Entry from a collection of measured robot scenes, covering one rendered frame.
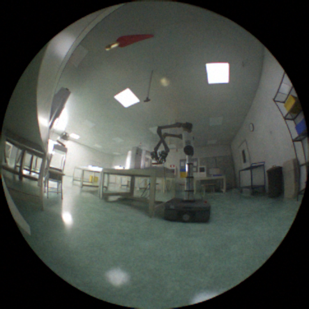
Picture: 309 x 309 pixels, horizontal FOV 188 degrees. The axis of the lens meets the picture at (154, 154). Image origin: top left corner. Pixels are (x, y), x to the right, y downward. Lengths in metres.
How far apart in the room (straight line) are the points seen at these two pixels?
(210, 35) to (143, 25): 1.20
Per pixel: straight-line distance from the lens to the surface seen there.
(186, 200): 1.45
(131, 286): 0.63
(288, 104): 2.21
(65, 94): 1.38
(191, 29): 2.31
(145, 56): 2.32
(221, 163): 5.79
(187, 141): 1.54
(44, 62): 0.17
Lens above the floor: 0.57
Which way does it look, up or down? 16 degrees up
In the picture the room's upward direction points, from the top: 3 degrees clockwise
